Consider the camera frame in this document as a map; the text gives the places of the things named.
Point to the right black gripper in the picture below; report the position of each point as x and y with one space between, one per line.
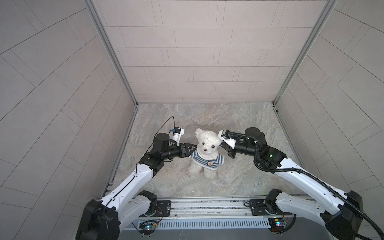
228 149

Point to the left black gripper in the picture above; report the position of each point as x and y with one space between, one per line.
184 150

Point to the blue white striped knit sweater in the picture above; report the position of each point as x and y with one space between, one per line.
211 164

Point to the white plush teddy bear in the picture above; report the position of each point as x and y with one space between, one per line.
208 144

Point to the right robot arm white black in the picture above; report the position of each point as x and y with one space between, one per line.
339 212

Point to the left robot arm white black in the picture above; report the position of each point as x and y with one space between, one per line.
106 218

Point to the white ventilation grille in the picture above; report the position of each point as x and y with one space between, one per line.
215 224

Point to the left green circuit board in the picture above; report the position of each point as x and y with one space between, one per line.
146 228

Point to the green circuit board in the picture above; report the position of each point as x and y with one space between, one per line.
276 224
146 228

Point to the right green circuit board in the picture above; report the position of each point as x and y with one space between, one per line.
276 224

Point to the left corner aluminium profile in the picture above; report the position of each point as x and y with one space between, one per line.
90 6

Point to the corner aluminium profile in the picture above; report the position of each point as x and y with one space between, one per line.
324 15
90 6

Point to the right corner aluminium profile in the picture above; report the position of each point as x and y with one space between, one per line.
324 15

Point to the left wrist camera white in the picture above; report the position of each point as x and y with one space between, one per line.
177 133

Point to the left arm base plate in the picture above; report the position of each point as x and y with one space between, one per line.
160 209

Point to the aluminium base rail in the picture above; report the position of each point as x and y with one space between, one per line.
233 207

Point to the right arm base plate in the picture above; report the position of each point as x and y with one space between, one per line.
261 207

